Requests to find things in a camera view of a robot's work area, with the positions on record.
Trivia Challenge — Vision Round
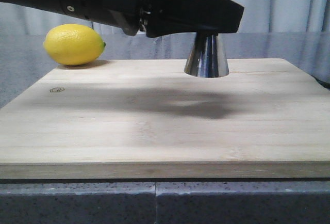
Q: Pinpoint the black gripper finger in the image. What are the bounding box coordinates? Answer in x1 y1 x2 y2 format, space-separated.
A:
141 0 244 38

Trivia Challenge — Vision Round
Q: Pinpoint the steel double jigger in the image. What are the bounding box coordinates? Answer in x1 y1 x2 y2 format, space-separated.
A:
184 33 229 78

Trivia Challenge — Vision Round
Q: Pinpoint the yellow lemon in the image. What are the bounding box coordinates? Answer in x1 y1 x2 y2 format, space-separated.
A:
43 24 106 66

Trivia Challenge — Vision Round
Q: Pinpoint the black cutting board handle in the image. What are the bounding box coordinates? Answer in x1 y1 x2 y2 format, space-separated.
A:
315 78 330 90

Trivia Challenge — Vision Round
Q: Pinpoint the light wooden cutting board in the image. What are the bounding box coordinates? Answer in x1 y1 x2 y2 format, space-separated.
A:
1 58 329 179

